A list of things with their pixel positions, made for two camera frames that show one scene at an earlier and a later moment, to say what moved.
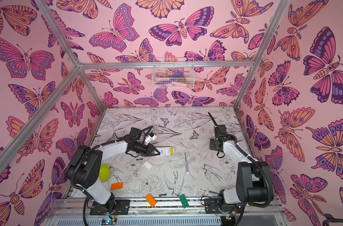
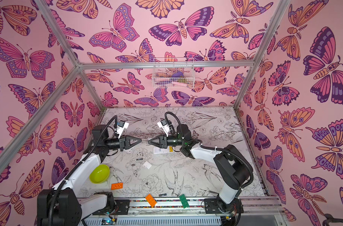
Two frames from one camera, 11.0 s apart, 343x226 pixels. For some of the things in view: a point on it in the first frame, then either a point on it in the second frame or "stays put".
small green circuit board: [106, 221] stays put
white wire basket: [173, 73] stays put
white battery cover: [147, 165] stays put
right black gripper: [214, 144] → [163, 141]
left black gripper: [149, 150] → [126, 142]
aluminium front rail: [246, 206] stays put
